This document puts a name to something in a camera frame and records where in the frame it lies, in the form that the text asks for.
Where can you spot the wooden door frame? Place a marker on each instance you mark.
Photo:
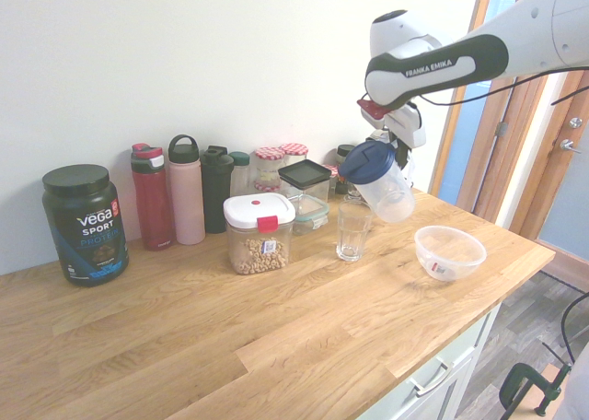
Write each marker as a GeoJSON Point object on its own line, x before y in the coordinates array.
{"type": "Point", "coordinates": [524, 153]}

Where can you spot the square container black lid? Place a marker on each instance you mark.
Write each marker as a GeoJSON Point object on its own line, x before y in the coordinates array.
{"type": "Point", "coordinates": [304, 173]}

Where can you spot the green metal clamp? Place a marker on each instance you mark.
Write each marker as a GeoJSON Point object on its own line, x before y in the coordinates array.
{"type": "Point", "coordinates": [520, 383]}

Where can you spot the silver door lock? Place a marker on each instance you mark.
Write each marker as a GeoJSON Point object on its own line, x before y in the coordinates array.
{"type": "Point", "coordinates": [575, 123]}

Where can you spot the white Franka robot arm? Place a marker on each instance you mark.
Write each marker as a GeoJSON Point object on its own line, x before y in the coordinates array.
{"type": "Point", "coordinates": [460, 56]}

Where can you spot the cereal container white lid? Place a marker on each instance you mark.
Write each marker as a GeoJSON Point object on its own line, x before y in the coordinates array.
{"type": "Point", "coordinates": [257, 236]}

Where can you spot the glass jar red checked lid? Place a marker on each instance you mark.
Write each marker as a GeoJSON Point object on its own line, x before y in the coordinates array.
{"type": "Point", "coordinates": [295, 150]}
{"type": "Point", "coordinates": [268, 169]}

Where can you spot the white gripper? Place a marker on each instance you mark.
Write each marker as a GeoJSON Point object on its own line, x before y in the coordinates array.
{"type": "Point", "coordinates": [408, 126]}

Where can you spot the pink water bottle black cap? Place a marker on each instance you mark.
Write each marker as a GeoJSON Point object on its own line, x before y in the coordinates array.
{"type": "Point", "coordinates": [186, 199]}

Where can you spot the red wrist camera mount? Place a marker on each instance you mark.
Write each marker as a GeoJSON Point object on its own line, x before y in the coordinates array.
{"type": "Point", "coordinates": [373, 110]}

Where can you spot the metal door hinge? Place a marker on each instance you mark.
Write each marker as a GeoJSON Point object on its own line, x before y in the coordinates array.
{"type": "Point", "coordinates": [503, 129]}

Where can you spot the clear drinking glass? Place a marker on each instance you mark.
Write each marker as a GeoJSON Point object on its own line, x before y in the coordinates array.
{"type": "Point", "coordinates": [353, 231]}

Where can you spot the jar with dark lid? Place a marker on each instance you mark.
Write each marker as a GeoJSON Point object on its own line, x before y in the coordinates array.
{"type": "Point", "coordinates": [344, 155]}

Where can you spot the glass container teal lid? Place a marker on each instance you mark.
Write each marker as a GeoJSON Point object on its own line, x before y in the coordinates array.
{"type": "Point", "coordinates": [313, 217]}

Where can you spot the black protein powder tub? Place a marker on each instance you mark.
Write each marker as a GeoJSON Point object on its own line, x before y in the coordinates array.
{"type": "Point", "coordinates": [85, 226]}

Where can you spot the clear plastic bowl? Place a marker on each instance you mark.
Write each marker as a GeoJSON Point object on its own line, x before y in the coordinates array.
{"type": "Point", "coordinates": [450, 254]}

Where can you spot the small jar red checked lid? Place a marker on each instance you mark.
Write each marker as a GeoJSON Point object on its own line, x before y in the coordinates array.
{"type": "Point", "coordinates": [332, 173]}

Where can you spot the clear bottle green cap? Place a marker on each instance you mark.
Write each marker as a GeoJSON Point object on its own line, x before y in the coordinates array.
{"type": "Point", "coordinates": [239, 176]}

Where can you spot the red water bottle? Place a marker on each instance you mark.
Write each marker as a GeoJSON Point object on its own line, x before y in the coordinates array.
{"type": "Point", "coordinates": [154, 203]}

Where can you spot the clear shaker bottle blue lid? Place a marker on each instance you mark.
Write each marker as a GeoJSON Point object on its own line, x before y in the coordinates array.
{"type": "Point", "coordinates": [386, 194]}

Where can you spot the dark green shaker bottle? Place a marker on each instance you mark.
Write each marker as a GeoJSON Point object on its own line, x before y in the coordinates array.
{"type": "Point", "coordinates": [216, 194]}

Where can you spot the pale green cabinet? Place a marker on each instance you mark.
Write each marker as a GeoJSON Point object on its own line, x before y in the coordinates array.
{"type": "Point", "coordinates": [460, 374]}

